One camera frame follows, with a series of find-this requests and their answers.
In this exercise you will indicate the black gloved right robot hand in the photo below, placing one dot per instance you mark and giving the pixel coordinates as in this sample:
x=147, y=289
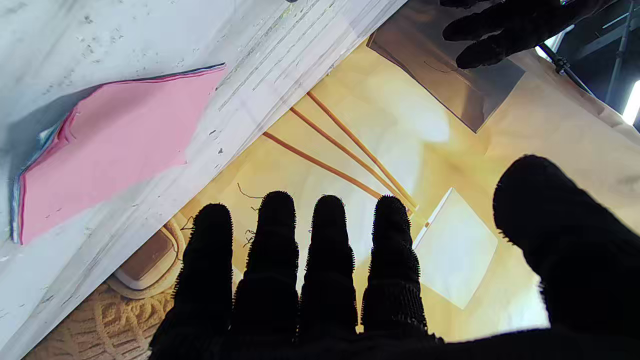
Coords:
x=270, y=310

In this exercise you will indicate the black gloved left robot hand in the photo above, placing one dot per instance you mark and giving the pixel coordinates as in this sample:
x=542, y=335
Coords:
x=520, y=25

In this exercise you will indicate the black metal stand pole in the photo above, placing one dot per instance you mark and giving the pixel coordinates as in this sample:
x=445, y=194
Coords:
x=562, y=66

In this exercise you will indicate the bright studio light panel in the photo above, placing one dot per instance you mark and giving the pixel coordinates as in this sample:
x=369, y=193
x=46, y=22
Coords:
x=632, y=102

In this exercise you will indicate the pink paper document stack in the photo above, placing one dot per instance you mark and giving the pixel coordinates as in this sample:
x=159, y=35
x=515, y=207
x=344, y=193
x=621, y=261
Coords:
x=115, y=150

